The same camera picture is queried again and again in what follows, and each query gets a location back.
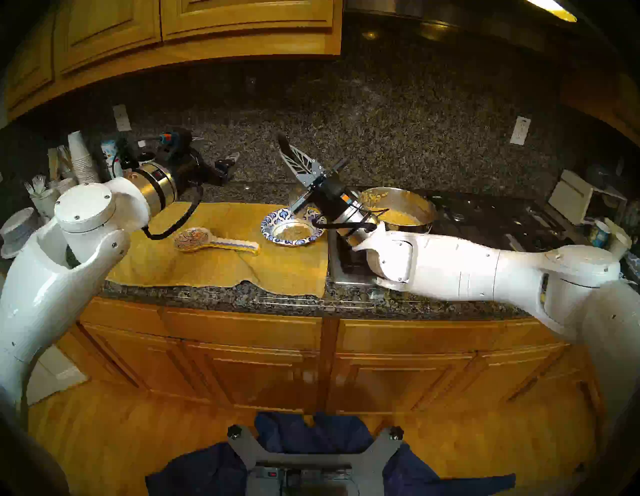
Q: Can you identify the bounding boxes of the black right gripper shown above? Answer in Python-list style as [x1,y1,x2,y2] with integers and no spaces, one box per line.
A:
[281,144,357,221]

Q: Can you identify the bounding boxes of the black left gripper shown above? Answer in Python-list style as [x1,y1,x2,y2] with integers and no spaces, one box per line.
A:
[172,136,240,194]

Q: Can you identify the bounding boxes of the metal spoon black handle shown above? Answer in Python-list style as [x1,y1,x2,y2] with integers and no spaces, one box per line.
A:
[276,131,323,221]

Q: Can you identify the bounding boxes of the blue white paper bowl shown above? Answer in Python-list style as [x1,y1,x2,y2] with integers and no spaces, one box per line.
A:
[260,206,326,247]

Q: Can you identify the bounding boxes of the scooped oatmeal heap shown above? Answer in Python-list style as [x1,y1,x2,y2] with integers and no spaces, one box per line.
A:
[276,223,312,242]

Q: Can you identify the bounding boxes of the yellow ceramic spoon rest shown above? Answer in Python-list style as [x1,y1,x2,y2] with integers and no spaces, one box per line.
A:
[172,226,262,257]

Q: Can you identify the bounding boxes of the cooked oatmeal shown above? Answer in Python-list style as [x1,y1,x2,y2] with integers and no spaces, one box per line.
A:
[372,207,422,227]

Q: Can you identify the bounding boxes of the dark glass bottle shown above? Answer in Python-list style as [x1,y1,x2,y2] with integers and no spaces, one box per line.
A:
[117,138,139,172]

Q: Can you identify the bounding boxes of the white patterned canister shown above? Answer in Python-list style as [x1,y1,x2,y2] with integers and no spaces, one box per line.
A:
[101,140,124,179]

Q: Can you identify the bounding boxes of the stainless steel pot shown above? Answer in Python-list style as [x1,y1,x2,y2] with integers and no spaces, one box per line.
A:
[357,186,440,235]

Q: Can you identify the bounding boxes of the yellow towel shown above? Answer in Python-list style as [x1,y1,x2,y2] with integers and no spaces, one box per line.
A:
[107,201,328,298]

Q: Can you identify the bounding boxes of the stack of white paper cups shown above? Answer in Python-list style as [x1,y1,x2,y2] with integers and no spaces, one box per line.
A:
[67,131,102,184]

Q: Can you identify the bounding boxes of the wooden chopsticks bundle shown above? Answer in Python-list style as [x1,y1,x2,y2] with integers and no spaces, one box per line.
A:
[47,145,73,182]

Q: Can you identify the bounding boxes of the paper cup with plastic forks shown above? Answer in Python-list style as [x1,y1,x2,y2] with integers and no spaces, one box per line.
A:
[24,175,62,219]

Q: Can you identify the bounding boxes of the steel gas cooktop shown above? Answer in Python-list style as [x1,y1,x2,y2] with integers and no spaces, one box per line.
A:
[327,184,583,288]

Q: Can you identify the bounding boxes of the steel range hood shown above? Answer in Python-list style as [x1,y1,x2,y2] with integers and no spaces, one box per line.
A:
[345,0,581,51]

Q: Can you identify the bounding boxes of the stack of white bowls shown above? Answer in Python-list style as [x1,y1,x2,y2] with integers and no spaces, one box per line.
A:
[0,207,52,260]

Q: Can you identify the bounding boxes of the wooden base cabinets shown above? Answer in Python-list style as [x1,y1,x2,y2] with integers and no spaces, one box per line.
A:
[35,275,601,431]

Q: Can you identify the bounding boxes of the white toaster oven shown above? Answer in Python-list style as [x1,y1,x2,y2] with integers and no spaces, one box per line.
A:
[547,169,628,227]

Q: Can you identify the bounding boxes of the dark kettle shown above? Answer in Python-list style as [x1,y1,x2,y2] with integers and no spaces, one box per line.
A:
[585,160,626,188]

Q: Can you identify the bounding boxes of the blue white paper cup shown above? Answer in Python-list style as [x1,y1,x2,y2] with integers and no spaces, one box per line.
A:
[589,220,612,249]

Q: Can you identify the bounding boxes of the wooden corner cabinet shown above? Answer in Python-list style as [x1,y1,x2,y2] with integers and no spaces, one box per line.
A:
[560,65,640,146]

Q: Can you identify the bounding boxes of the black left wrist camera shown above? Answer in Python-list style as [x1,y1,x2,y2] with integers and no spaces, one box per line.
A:
[156,127,193,152]

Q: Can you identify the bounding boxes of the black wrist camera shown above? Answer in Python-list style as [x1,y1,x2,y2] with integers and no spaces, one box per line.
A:
[156,127,193,152]
[332,185,362,213]

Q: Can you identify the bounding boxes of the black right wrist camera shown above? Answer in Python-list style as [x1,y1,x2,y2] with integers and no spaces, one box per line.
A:
[332,185,362,213]

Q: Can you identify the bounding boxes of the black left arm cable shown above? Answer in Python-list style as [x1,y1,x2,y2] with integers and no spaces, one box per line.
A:
[142,182,205,241]

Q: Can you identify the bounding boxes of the wooden wall cabinets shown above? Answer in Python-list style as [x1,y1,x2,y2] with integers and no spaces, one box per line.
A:
[5,0,343,121]

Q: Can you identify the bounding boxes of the white double wall outlet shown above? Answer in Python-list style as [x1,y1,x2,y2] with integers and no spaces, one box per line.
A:
[510,116,532,146]

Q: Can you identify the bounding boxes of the grey robot base frame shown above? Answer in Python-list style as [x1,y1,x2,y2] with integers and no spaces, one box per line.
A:
[227,425,405,496]

